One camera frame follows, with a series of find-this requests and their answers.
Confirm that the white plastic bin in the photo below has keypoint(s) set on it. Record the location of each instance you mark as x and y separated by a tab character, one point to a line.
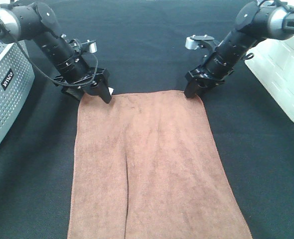
273	66

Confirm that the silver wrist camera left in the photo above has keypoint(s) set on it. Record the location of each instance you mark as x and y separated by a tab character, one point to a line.
89	46

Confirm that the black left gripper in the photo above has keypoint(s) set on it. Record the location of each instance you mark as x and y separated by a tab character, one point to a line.
94	83

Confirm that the brown towel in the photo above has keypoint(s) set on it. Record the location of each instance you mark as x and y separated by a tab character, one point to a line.
146	166

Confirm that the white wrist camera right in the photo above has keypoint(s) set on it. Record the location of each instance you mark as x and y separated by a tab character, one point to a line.
195	42

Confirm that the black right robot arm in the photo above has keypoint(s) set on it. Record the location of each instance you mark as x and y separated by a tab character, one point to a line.
254	23

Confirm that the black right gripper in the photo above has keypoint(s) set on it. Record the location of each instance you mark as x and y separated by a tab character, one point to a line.
199	80

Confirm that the white perforated laundry basket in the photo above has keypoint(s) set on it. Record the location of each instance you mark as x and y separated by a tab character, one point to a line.
16	79

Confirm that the white towel label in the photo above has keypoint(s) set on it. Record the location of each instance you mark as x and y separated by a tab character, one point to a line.
111	90

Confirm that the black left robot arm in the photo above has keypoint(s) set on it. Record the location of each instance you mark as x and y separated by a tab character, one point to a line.
37	22

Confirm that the black table cloth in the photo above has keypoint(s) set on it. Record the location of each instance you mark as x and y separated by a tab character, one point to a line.
141	43

